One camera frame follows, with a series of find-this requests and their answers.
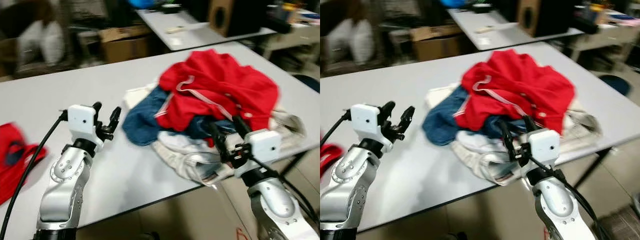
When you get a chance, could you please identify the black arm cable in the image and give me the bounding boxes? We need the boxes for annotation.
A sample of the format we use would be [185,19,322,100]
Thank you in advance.
[249,156,321,226]
[320,111,352,146]
[0,111,69,240]
[529,155,609,240]

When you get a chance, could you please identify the black bag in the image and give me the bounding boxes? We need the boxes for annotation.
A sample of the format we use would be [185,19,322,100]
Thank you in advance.
[266,4,307,34]
[574,4,602,34]

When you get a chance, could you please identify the dark woven rug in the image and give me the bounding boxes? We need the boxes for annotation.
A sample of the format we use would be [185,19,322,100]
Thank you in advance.
[596,204,640,240]

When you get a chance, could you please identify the red striped garment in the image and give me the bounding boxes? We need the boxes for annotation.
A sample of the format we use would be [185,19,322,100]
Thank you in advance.
[453,48,576,134]
[157,48,280,134]

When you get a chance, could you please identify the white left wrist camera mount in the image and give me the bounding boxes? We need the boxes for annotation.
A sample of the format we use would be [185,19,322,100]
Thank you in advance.
[67,104,104,149]
[349,103,389,152]

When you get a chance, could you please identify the blue denim jeans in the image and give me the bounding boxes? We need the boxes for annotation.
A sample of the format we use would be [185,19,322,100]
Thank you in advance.
[122,85,237,147]
[422,85,532,147]

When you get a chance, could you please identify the beige desk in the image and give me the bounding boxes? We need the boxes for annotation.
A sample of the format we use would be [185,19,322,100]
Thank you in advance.
[261,22,321,62]
[569,22,640,64]

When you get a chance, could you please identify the cream white garment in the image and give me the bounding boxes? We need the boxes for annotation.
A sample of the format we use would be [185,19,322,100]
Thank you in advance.
[424,82,599,187]
[123,83,307,187]

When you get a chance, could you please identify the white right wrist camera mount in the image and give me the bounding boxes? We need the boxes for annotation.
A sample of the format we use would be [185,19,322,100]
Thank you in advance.
[234,128,282,179]
[521,128,560,177]

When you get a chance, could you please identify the dark brown armchair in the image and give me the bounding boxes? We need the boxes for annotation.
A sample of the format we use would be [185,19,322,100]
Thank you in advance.
[320,0,382,77]
[0,0,72,77]

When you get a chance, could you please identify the black table leg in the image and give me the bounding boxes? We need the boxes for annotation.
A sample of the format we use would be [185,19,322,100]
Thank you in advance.
[281,149,309,177]
[579,147,614,189]

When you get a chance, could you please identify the dark blue round stool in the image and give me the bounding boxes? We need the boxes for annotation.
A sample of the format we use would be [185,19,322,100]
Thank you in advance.
[597,73,632,97]
[292,73,321,94]

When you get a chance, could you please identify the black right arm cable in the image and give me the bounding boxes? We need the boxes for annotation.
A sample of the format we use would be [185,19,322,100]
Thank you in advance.
[529,155,609,240]
[249,156,321,226]

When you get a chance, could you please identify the grey white pillow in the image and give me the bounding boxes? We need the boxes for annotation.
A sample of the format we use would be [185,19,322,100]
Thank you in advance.
[17,22,47,66]
[40,20,66,66]
[327,20,357,66]
[350,17,376,66]

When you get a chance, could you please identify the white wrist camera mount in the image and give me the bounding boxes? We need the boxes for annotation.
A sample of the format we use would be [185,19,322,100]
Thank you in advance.
[234,128,282,179]
[521,128,560,177]
[349,103,389,152]
[67,104,104,149]

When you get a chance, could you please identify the brown wooden speaker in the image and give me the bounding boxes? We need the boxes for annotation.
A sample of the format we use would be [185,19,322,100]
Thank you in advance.
[207,0,269,38]
[516,0,576,37]

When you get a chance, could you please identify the wide cardboard box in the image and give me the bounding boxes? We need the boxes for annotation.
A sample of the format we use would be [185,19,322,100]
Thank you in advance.
[99,26,154,64]
[409,25,464,63]

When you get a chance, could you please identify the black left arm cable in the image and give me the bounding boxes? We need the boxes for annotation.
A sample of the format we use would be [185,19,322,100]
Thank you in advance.
[0,111,69,240]
[320,111,352,146]

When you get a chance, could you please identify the white desk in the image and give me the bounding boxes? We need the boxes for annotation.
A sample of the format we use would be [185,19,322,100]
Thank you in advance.
[446,6,587,52]
[134,6,277,52]

